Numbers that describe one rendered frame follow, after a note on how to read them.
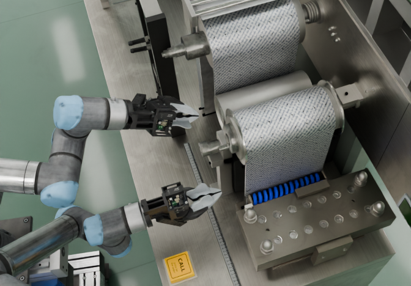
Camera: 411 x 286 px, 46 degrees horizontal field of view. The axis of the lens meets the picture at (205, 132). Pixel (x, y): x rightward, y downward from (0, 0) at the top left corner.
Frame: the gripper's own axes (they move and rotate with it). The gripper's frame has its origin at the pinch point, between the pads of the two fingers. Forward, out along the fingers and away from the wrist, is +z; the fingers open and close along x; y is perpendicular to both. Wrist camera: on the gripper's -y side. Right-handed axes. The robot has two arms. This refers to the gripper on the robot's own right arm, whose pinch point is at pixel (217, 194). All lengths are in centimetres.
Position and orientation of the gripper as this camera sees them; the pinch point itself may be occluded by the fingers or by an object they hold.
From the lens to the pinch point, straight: 132.3
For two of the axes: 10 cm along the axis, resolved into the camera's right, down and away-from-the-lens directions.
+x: -3.1, -7.9, 5.2
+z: 9.5, -2.9, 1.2
